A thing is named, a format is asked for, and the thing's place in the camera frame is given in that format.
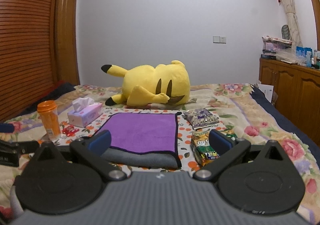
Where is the purple and grey towel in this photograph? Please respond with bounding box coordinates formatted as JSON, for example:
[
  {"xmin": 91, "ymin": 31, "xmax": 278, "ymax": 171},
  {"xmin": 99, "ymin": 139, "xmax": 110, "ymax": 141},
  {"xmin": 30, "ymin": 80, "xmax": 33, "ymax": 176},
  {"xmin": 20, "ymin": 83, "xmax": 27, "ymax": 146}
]
[{"xmin": 96, "ymin": 112, "xmax": 182, "ymax": 169}]

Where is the orange print white cloth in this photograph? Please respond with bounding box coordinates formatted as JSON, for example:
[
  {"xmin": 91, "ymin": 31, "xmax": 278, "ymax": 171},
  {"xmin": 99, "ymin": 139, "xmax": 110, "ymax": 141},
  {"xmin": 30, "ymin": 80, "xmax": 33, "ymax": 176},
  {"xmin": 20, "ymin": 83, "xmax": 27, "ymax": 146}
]
[{"xmin": 53, "ymin": 107, "xmax": 235, "ymax": 174}]

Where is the green yellow snack bag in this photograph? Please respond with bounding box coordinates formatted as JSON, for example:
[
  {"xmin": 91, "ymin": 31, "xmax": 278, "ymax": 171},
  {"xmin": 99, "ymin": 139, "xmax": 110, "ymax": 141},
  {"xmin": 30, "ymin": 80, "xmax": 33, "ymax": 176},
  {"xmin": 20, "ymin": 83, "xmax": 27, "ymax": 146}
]
[{"xmin": 191, "ymin": 128, "xmax": 237, "ymax": 166}]

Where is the red candy wrapper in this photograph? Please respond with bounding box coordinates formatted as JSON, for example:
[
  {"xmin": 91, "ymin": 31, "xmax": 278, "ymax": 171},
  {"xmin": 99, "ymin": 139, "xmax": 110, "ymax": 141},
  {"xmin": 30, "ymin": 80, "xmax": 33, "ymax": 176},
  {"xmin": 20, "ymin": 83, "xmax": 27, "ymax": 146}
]
[{"xmin": 62, "ymin": 125, "xmax": 79, "ymax": 137}]

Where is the pink tissue box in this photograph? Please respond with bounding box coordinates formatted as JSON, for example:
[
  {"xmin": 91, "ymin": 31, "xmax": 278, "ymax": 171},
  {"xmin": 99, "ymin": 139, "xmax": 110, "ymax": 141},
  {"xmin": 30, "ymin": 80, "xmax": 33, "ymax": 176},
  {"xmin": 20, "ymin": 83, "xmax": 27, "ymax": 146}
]
[{"xmin": 67, "ymin": 97, "xmax": 103, "ymax": 127}]

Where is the purple snack packet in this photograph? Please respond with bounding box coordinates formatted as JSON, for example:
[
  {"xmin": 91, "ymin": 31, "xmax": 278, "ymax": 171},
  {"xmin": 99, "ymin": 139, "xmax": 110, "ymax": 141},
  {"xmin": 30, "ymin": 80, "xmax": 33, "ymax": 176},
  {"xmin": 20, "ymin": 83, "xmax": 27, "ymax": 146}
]
[{"xmin": 183, "ymin": 108, "xmax": 220, "ymax": 130}]

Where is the orange plastic cup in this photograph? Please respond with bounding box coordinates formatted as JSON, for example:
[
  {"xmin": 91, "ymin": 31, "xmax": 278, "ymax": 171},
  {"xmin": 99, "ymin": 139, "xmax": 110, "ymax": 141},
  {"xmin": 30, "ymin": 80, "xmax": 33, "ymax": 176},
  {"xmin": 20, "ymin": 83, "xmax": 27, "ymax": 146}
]
[{"xmin": 37, "ymin": 100, "xmax": 61, "ymax": 140}]

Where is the white paper by bed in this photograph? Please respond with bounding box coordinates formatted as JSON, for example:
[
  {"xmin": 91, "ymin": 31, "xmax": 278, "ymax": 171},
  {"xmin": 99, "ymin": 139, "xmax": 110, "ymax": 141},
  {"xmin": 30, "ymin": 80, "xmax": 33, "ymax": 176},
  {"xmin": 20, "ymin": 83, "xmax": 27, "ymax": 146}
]
[{"xmin": 258, "ymin": 83, "xmax": 274, "ymax": 102}]

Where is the yellow Pikachu plush toy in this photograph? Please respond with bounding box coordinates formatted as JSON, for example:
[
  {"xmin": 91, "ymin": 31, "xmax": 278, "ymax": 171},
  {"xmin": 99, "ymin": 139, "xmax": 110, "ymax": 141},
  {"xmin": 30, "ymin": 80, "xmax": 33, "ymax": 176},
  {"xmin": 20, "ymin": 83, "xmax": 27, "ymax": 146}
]
[{"xmin": 101, "ymin": 60, "xmax": 190, "ymax": 107}]

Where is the wooden sideboard cabinet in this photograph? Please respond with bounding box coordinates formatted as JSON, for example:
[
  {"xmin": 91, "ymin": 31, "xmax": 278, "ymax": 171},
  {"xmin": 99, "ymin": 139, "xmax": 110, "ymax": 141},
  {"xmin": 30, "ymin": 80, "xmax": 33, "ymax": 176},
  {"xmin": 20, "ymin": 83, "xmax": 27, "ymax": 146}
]
[{"xmin": 259, "ymin": 58, "xmax": 320, "ymax": 145}]

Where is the stack of boxes on cabinet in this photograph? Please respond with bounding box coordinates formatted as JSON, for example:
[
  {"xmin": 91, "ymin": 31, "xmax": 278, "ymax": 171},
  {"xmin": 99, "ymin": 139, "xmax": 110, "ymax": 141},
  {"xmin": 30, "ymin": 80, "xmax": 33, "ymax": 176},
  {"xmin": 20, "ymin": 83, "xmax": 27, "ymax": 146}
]
[{"xmin": 260, "ymin": 36, "xmax": 292, "ymax": 60}]

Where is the blue tissue pack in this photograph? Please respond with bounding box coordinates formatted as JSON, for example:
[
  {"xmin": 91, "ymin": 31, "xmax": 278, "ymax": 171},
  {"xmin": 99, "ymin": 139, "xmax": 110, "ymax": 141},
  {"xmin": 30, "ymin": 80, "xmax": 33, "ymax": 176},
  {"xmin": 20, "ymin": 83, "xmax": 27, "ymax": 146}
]
[{"xmin": 296, "ymin": 46, "xmax": 312, "ymax": 59}]

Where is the wooden slatted wardrobe door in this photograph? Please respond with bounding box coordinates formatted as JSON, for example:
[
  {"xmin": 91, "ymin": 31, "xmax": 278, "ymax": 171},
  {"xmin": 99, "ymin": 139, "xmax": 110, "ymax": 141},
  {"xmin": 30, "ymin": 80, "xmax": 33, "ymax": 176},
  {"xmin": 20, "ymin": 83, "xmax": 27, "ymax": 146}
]
[{"xmin": 1, "ymin": 0, "xmax": 57, "ymax": 121}]

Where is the white wall switch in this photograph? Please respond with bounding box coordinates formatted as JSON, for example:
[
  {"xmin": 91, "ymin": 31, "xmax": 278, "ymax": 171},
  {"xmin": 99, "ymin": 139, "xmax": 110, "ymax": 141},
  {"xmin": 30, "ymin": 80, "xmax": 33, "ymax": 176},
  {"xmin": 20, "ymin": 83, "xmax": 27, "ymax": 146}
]
[{"xmin": 213, "ymin": 36, "xmax": 227, "ymax": 44}]

